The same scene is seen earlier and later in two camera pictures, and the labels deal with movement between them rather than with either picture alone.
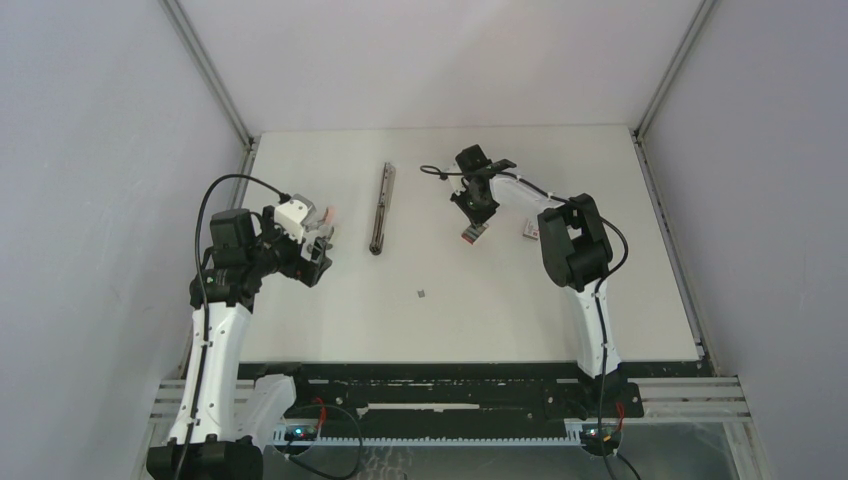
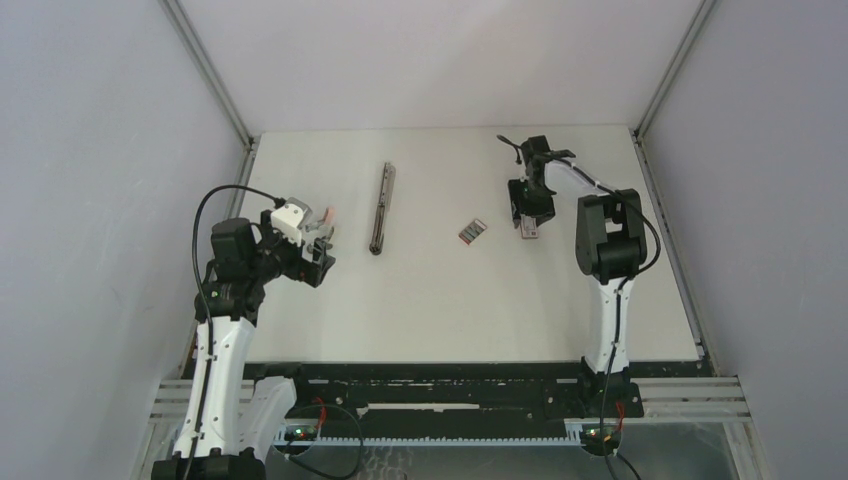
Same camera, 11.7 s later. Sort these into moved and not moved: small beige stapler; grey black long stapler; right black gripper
Moved: right black gripper
Not moved: small beige stapler; grey black long stapler
